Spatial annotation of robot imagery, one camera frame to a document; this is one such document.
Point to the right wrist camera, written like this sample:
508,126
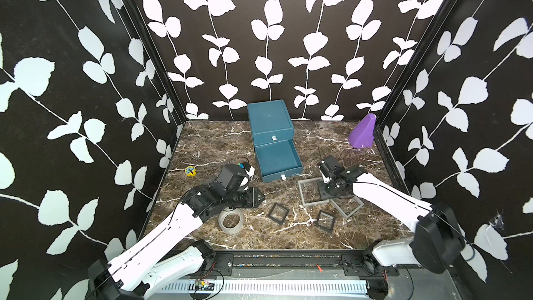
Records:
329,167

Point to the clear tape roll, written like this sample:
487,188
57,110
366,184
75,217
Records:
231,221

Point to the teal drawer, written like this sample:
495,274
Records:
278,160

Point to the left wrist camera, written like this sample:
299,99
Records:
236,177

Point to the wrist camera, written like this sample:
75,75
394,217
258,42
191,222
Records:
329,167
236,177

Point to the small black brooch box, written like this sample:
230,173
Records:
278,214
325,222

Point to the white perforated cable tray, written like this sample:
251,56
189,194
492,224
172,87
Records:
340,288

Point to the yellow tree toy block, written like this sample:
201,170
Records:
190,171

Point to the teal three-drawer cabinet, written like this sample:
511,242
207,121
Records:
270,122

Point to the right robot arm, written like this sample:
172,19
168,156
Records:
436,241

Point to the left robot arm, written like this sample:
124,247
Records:
146,267

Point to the purple wedge block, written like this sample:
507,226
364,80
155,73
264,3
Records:
362,135

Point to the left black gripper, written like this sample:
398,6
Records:
252,201

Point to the large grey brooch box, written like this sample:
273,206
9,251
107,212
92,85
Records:
347,206
312,192

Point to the black front mounting rail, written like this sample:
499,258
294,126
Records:
348,262

